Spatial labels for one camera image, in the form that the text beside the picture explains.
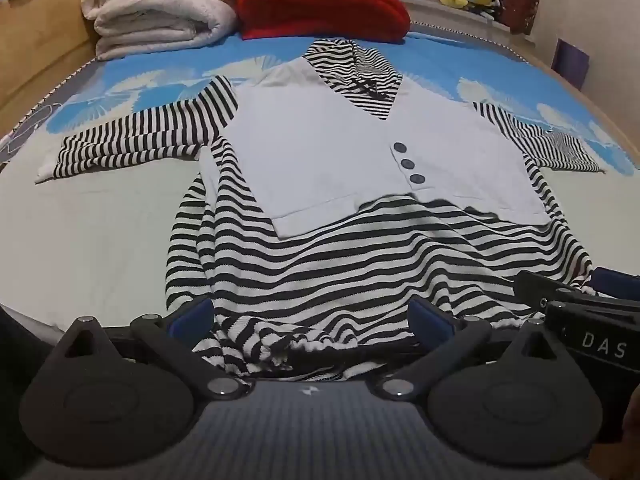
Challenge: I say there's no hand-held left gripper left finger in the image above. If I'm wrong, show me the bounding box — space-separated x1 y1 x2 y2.
52 294 251 401

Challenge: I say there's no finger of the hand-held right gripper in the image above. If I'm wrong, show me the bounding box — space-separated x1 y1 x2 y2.
514 270 640 311
592 267 640 300

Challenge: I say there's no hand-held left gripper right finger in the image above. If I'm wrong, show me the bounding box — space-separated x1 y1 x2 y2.
367 296 571 401

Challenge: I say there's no black white striped shirt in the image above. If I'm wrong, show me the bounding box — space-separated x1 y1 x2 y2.
35 37 606 381

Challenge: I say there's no person's right hand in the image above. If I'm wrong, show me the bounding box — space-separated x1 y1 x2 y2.
622 385 640 443

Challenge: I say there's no blue cream printed bed sheet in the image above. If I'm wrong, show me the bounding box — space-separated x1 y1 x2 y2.
0 25 640 341

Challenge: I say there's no purple box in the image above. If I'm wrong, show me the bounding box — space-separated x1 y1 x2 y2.
552 37 591 91

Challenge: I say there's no maroon pillow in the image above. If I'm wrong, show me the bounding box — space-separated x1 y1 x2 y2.
500 0 542 36

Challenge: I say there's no white window sill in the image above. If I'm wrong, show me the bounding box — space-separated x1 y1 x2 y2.
390 0 506 26

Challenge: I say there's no cream folded fleece blanket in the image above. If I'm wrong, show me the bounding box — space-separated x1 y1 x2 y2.
80 0 246 61

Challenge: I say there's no wooden headboard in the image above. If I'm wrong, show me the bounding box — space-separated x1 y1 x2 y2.
0 0 101 136

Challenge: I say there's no red folded knit blanket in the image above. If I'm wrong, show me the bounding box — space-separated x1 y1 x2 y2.
236 0 412 43

